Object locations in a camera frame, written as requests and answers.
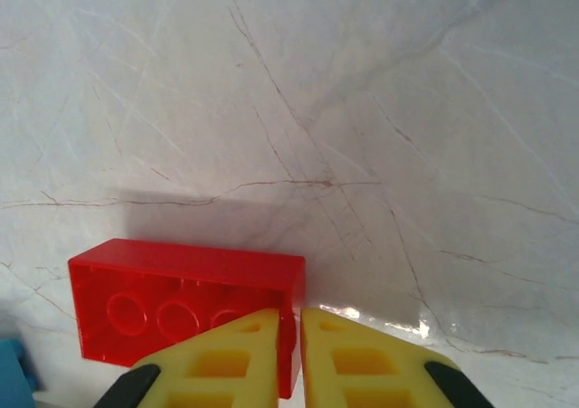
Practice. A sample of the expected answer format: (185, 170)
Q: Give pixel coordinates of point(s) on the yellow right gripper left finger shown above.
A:
(217, 367)

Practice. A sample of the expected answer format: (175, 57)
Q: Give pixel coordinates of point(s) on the blue lego brick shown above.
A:
(13, 372)

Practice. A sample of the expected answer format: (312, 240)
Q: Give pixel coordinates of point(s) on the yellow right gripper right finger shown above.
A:
(362, 367)

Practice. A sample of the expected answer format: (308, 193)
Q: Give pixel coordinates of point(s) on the red lego brick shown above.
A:
(181, 281)

